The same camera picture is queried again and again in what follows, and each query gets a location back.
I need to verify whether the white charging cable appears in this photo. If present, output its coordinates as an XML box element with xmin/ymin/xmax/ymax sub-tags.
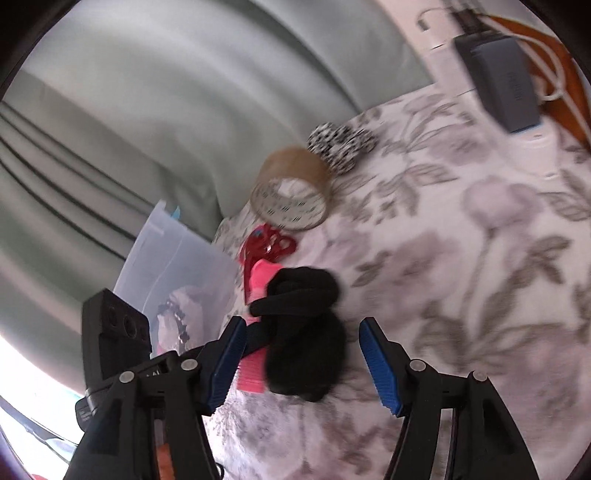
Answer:
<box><xmin>479</xmin><ymin>11</ymin><xmax>591</xmax><ymax>121</ymax></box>

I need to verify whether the black white spotted scrunchie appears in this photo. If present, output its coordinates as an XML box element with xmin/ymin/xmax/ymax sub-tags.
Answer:
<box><xmin>307</xmin><ymin>122</ymin><xmax>379</xmax><ymax>175</ymax></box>

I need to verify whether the brown packing tape roll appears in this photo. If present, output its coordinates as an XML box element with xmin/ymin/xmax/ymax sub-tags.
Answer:
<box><xmin>249</xmin><ymin>147</ymin><xmax>332</xmax><ymax>231</ymax></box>

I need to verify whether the red hair claw clip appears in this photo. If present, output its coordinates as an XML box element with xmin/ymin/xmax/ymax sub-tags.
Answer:
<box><xmin>238</xmin><ymin>223</ymin><xmax>297</xmax><ymax>301</ymax></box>

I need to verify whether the pink hair roller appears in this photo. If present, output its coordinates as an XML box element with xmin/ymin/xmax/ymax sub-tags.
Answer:
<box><xmin>238</xmin><ymin>260</ymin><xmax>283</xmax><ymax>394</ymax></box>

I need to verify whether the black beaded headband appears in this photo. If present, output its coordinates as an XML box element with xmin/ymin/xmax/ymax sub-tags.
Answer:
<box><xmin>156</xmin><ymin>300</ymin><xmax>189</xmax><ymax>350</ymax></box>

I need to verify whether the floral tablecloth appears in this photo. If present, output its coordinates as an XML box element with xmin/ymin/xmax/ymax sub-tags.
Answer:
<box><xmin>206</xmin><ymin>86</ymin><xmax>590</xmax><ymax>479</ymax></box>

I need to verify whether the black power adapter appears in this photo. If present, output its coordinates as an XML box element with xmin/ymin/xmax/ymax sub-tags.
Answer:
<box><xmin>454</xmin><ymin>32</ymin><xmax>541</xmax><ymax>133</ymax></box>

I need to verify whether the green curtain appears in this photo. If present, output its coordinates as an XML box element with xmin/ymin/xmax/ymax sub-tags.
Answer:
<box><xmin>1</xmin><ymin>1</ymin><xmax>431</xmax><ymax>389</ymax></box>

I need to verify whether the clear plastic storage bin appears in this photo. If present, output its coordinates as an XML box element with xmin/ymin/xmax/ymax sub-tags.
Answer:
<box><xmin>114</xmin><ymin>201</ymin><xmax>239</xmax><ymax>356</ymax></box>

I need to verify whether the white power strip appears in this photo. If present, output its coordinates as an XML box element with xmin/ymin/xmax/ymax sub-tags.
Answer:
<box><xmin>414</xmin><ymin>8</ymin><xmax>562</xmax><ymax>179</ymax></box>

